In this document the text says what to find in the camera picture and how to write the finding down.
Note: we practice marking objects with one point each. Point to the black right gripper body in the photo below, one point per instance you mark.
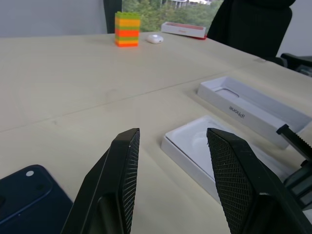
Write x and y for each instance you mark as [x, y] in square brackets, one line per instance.
[303, 185]

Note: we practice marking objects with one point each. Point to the black office chair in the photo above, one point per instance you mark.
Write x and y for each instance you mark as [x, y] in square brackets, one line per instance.
[243, 29]

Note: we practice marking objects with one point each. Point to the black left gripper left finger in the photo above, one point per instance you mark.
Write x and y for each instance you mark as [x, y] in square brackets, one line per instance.
[109, 185]

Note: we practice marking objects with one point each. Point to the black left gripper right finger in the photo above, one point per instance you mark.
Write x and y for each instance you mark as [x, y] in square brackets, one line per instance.
[243, 190]

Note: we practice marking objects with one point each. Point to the dark window frame post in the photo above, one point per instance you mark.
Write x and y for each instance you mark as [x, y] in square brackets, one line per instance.
[112, 14]

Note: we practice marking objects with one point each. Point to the white box with orange phone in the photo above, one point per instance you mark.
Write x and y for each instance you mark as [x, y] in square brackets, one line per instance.
[180, 29]

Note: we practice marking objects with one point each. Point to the white earbuds case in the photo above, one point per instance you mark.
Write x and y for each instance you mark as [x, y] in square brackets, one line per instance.
[154, 38]

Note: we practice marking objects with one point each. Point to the red flat box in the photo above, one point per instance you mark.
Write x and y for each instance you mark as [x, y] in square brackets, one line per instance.
[203, 37]

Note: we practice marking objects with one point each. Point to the dark blue smartphone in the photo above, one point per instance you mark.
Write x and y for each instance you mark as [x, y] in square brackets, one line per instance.
[24, 202]

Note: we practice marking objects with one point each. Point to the green orange toy brick tower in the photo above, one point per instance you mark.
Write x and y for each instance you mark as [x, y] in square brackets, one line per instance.
[127, 31]

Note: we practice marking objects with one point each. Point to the white phone box base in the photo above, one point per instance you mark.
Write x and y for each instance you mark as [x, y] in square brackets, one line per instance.
[185, 141]

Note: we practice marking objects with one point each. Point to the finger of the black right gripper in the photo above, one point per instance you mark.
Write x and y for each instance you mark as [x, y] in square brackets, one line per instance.
[296, 141]

